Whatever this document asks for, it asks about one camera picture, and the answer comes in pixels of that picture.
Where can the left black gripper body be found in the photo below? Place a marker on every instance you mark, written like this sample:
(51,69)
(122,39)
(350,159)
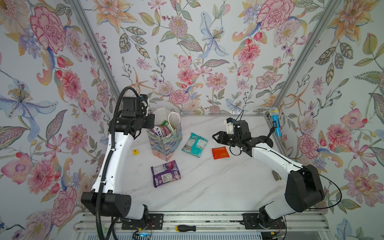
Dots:
(147,121)

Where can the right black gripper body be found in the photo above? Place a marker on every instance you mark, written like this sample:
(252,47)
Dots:
(234,141)

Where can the green Fox's candy bag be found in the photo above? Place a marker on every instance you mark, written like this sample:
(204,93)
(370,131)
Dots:
(165,123)

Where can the purple snack packet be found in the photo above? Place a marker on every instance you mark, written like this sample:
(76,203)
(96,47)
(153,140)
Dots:
(162,131)
(165,173)

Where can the floral paper gift bag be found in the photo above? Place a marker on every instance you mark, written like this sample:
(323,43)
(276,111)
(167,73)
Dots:
(165,148)

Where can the teal snack packet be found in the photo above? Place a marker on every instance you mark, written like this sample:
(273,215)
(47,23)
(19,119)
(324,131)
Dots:
(195,145)

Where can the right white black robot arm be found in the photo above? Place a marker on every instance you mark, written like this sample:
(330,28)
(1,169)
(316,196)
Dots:
(303,184)

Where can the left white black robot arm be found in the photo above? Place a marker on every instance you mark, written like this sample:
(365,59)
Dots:
(106,198)

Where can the small red sachet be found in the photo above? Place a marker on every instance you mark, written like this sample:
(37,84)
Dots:
(220,153)

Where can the black microphone stand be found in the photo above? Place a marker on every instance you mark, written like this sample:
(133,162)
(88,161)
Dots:
(267,139)

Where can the blue toy microphone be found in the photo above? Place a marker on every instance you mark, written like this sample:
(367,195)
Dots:
(274,114)

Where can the small grey metal clip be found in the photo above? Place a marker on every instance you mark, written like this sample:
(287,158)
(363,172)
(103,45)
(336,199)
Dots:
(276,176)

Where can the black yellow screwdriver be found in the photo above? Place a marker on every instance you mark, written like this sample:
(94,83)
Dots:
(188,228)

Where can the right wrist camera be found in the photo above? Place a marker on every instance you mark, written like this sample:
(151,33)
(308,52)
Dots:
(229,124)

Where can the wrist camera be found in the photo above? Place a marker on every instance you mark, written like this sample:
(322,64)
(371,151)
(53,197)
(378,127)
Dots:
(229,124)
(144,104)

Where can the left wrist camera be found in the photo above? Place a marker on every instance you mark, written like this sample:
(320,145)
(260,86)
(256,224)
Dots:
(144,104)

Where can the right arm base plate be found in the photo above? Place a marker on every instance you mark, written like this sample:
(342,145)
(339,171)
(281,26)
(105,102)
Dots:
(252,221)

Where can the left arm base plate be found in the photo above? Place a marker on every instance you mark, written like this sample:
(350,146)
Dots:
(147,222)

